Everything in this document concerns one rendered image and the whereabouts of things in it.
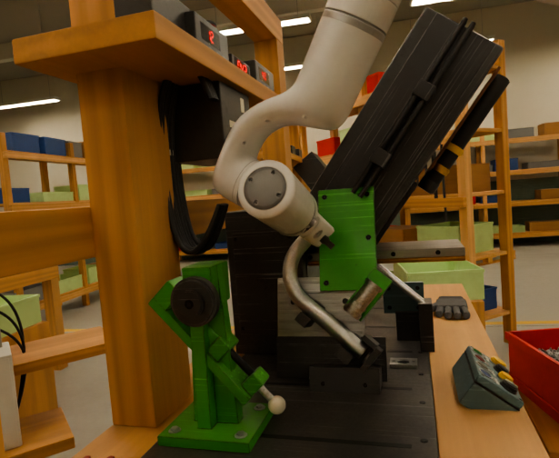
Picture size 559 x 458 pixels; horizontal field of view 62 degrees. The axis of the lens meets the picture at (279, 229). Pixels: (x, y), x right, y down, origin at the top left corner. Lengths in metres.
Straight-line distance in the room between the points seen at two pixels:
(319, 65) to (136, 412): 0.65
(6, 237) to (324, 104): 0.47
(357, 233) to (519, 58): 9.77
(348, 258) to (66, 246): 0.52
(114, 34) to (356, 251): 0.57
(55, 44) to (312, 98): 0.40
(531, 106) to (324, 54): 9.91
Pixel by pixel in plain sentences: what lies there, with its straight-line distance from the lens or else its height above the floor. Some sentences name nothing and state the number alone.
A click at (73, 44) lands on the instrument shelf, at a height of 1.51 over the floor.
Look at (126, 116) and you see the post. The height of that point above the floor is 1.42.
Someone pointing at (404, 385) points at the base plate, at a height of 0.90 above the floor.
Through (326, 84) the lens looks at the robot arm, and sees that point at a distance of 0.64.
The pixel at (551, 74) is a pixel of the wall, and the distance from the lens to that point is 10.70.
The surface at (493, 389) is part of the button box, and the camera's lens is 0.86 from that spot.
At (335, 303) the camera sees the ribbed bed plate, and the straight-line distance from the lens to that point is 0.96.
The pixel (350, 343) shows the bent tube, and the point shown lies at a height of 0.98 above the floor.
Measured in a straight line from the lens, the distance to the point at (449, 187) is 3.78.
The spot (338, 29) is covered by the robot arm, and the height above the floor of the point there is 1.47.
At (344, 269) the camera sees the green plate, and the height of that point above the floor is 1.11.
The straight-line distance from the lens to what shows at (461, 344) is 1.17.
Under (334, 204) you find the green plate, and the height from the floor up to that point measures 1.24.
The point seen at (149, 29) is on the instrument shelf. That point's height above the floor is 1.51.
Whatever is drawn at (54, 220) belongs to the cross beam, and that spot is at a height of 1.26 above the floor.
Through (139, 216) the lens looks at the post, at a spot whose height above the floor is 1.25.
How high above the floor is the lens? 1.27
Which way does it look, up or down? 4 degrees down
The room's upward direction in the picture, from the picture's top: 4 degrees counter-clockwise
